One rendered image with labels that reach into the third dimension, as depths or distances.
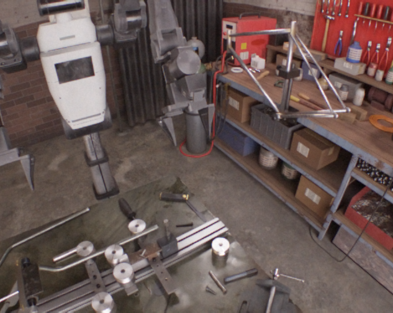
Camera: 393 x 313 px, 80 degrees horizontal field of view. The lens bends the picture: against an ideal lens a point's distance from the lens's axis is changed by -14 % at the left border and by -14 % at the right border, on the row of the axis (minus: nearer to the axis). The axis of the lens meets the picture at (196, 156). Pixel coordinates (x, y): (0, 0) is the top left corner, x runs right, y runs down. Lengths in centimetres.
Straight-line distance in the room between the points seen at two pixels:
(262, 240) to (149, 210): 118
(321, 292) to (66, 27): 194
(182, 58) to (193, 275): 57
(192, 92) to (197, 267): 49
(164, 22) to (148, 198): 61
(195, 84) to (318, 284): 157
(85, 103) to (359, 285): 189
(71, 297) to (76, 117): 68
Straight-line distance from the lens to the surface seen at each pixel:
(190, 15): 316
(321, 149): 182
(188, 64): 61
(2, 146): 63
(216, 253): 80
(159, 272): 76
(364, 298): 199
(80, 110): 113
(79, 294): 80
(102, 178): 137
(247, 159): 246
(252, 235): 200
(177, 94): 65
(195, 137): 259
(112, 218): 97
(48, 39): 113
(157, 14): 70
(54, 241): 98
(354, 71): 216
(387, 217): 194
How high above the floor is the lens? 158
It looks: 36 degrees down
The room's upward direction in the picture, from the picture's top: 1 degrees counter-clockwise
